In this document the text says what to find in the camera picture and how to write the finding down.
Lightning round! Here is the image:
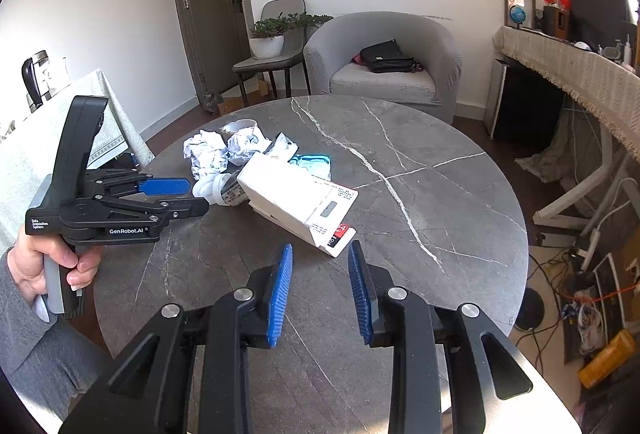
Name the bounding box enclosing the small blue globe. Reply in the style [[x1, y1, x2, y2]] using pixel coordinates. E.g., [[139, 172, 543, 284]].
[[506, 4, 529, 29]]

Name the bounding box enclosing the paper tape roll core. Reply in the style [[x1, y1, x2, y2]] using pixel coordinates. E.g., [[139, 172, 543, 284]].
[[220, 118, 259, 135]]

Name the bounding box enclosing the grey marble round table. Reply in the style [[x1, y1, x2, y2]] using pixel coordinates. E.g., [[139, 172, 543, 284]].
[[93, 95, 531, 434]]

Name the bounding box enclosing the white power strip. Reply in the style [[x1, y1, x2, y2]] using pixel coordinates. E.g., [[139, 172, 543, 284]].
[[575, 226, 603, 272]]

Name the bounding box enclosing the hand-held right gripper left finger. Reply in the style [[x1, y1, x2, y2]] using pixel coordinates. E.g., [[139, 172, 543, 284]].
[[59, 243, 294, 434]]

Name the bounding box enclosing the cardboard box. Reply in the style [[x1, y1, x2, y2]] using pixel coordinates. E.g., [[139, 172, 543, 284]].
[[217, 80, 272, 115]]

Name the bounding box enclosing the grey dining chair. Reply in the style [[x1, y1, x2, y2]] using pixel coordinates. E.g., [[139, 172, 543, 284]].
[[233, 0, 307, 100]]

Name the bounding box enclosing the person's left forearm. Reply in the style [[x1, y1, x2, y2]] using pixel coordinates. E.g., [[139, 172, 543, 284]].
[[0, 251, 115, 422]]

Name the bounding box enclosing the person's left hand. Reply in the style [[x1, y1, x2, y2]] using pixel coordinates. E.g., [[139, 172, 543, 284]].
[[6, 234, 103, 303]]

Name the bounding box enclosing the beige fringed desk cloth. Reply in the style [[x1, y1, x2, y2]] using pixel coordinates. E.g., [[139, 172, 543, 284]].
[[492, 26, 640, 165]]

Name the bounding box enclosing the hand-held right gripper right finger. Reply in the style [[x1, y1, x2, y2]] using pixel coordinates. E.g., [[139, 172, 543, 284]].
[[347, 240, 583, 434]]

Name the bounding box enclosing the white carton box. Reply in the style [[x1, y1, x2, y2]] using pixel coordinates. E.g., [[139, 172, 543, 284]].
[[236, 153, 359, 259]]

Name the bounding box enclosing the grey door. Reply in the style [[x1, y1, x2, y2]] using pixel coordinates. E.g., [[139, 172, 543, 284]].
[[168, 0, 252, 98]]

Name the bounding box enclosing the black handbag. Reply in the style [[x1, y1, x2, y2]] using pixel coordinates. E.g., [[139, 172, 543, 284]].
[[359, 40, 422, 74]]

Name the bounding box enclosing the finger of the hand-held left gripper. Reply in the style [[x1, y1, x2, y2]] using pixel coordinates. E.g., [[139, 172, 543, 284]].
[[62, 196, 210, 227], [85, 169, 192, 202]]

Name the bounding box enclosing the black round floor device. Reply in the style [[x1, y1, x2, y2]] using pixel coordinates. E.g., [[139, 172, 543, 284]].
[[514, 287, 545, 332]]

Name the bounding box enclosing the white paper ball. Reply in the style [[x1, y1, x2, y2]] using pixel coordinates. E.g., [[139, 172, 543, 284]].
[[183, 130, 230, 181], [227, 126, 273, 166]]

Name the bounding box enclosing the black white wrapper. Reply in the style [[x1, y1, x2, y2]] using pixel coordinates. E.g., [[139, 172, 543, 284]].
[[264, 134, 299, 163]]

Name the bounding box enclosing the yellow bag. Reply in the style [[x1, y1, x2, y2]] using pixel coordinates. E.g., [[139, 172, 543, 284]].
[[578, 329, 636, 389]]

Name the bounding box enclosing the white desk frame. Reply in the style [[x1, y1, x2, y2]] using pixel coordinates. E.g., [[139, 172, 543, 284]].
[[532, 134, 640, 231]]

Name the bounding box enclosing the blue white plastic packet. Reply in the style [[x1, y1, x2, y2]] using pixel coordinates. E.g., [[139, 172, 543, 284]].
[[289, 154, 333, 183]]

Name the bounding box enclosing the potted green plant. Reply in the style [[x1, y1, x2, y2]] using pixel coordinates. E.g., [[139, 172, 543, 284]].
[[249, 12, 334, 60]]

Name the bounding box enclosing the black cabinet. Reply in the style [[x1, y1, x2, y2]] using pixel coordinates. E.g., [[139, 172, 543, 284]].
[[483, 58, 567, 145]]

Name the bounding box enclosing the black monitor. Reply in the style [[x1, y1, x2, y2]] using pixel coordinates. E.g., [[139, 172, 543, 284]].
[[569, 0, 632, 53]]

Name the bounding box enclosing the grey armchair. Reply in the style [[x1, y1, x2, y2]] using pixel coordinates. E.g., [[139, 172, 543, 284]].
[[303, 12, 462, 123]]

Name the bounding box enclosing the white plastic bottle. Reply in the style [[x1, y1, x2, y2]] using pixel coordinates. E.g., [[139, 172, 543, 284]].
[[192, 172, 251, 207]]

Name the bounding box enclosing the brown wooden box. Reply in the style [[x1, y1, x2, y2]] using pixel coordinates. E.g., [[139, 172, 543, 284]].
[[542, 6, 571, 39]]

